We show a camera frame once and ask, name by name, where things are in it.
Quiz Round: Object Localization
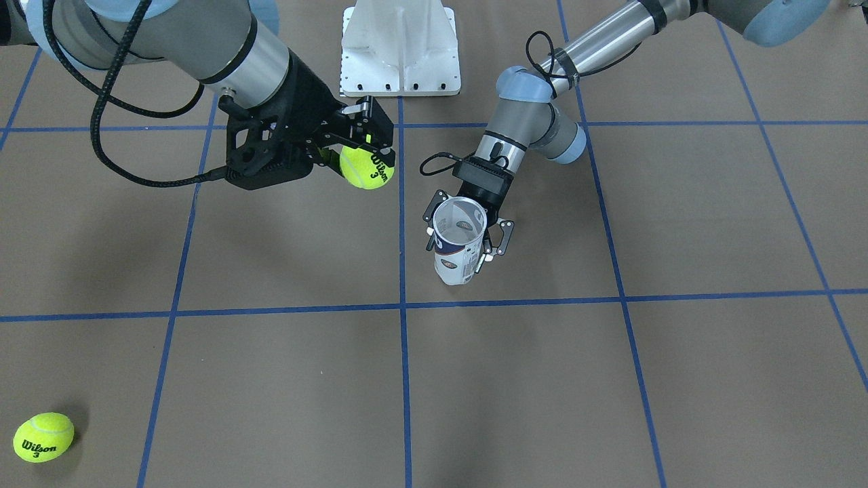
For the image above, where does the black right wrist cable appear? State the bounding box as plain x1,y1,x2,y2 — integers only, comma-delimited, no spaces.
41,0,238,189

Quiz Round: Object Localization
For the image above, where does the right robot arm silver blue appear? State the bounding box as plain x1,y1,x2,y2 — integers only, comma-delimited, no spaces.
2,1,395,190

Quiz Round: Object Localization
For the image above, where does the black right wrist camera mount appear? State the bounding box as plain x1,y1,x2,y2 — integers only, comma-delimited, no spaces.
219,95,313,190

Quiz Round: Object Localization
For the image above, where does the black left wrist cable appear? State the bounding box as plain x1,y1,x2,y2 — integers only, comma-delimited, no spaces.
419,30,645,178

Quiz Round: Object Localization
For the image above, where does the white pedestal column base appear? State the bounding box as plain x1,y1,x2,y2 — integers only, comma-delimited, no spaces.
339,1,462,97

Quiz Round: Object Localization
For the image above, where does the Wilson tennis ball can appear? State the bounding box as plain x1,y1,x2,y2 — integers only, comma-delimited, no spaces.
433,197,488,285

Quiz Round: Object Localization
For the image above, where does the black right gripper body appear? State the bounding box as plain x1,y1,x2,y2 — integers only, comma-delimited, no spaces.
263,50,346,148

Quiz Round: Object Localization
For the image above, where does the yellow tennis ball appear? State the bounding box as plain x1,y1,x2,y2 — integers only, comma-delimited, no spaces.
338,147,395,190
12,413,75,463

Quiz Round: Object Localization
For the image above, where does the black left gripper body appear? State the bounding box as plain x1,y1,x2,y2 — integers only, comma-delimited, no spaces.
452,157,514,211

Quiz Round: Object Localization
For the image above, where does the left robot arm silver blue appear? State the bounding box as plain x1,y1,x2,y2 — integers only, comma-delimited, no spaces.
422,1,829,285

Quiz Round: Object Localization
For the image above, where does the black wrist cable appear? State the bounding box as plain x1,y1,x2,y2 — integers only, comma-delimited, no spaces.
41,0,238,189
419,30,645,178

